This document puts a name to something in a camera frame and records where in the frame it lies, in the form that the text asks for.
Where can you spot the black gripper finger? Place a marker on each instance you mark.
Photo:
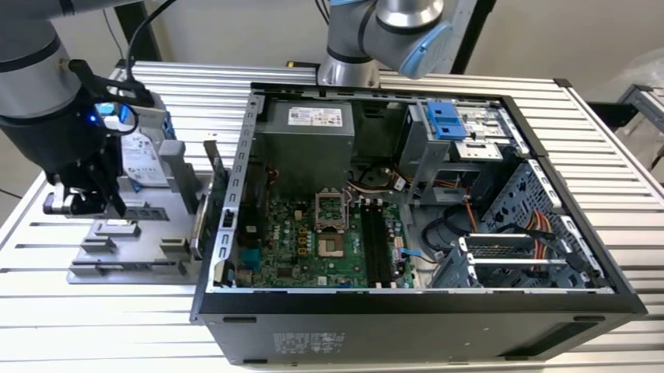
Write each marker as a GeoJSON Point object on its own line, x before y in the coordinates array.
{"type": "Point", "coordinates": [111, 186]}

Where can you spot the RAM stick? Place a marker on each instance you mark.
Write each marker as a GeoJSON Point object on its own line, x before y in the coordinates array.
{"type": "Point", "coordinates": [147, 213]}
{"type": "Point", "coordinates": [124, 265]}

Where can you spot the black RAM slot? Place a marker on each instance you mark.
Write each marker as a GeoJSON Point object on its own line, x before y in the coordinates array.
{"type": "Point", "coordinates": [367, 241]}
{"type": "Point", "coordinates": [382, 241]}
{"type": "Point", "coordinates": [374, 241]}

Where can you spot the hard disk in blue carrier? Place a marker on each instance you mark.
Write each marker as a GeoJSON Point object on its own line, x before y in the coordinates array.
{"type": "Point", "coordinates": [141, 163]}

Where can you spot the grey parts rack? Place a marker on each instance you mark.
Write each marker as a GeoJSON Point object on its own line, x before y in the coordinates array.
{"type": "Point", "coordinates": [144, 235]}

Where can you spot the graphics card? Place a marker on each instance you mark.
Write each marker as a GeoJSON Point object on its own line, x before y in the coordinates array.
{"type": "Point", "coordinates": [221, 182]}

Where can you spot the teal port connector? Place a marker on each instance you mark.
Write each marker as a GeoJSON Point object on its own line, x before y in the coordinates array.
{"type": "Point", "coordinates": [250, 260]}

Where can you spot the grey power supply unit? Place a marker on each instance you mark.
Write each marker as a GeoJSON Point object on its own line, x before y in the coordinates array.
{"type": "Point", "coordinates": [306, 155]}

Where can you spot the green motherboard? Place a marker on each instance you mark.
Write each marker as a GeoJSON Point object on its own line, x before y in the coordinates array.
{"type": "Point", "coordinates": [290, 252]}

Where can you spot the black square chip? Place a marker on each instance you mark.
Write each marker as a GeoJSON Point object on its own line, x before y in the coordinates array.
{"type": "Point", "coordinates": [284, 272]}

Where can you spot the CPU socket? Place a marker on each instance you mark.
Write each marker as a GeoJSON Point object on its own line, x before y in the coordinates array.
{"type": "Point", "coordinates": [331, 245]}

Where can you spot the yellow tipped plug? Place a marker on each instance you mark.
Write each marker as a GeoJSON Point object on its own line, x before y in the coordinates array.
{"type": "Point", "coordinates": [291, 64]}

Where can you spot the silver drive bay cage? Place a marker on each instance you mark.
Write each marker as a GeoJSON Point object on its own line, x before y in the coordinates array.
{"type": "Point", "coordinates": [422, 155]}

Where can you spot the black open PC case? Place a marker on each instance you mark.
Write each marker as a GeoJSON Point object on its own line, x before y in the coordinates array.
{"type": "Point", "coordinates": [363, 334]}

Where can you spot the blue drive bay latch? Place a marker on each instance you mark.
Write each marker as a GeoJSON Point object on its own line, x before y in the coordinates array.
{"type": "Point", "coordinates": [445, 120]}

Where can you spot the silver disk bay cage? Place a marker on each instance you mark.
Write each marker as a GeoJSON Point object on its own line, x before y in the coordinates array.
{"type": "Point", "coordinates": [499, 261]}

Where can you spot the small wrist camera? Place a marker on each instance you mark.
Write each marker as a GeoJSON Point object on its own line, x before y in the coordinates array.
{"type": "Point", "coordinates": [64, 202]}

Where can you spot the black frame post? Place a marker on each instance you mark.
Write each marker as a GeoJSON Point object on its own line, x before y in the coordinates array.
{"type": "Point", "coordinates": [147, 46]}
{"type": "Point", "coordinates": [474, 39]}

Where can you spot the black bracket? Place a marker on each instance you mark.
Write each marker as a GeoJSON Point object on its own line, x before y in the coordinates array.
{"type": "Point", "coordinates": [614, 114]}

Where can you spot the aluminium frame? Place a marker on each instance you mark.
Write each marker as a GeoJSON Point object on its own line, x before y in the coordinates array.
{"type": "Point", "coordinates": [642, 105]}

